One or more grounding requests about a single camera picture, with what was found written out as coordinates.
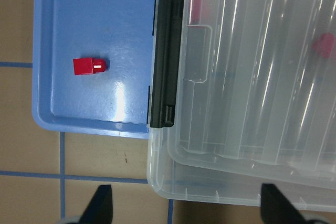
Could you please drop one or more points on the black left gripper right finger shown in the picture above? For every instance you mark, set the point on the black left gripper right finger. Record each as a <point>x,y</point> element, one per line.
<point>276,208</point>

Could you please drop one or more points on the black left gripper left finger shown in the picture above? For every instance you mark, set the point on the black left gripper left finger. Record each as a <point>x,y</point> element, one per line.
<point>100,208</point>

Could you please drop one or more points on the red block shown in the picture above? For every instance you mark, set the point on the red block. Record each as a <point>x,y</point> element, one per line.
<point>199,12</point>
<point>84,66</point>
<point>324,46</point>

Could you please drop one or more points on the clear plastic box lid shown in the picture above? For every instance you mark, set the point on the clear plastic box lid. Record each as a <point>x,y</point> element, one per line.
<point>254,98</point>

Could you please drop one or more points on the clear plastic storage box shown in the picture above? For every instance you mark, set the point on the clear plastic storage box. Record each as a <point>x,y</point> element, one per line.
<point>173,180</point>

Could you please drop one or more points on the blue plastic tray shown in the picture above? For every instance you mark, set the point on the blue plastic tray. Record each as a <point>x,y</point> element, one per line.
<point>114,102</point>

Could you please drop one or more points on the black box latch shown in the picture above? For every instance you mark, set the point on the black box latch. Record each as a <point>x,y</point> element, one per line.
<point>167,29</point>

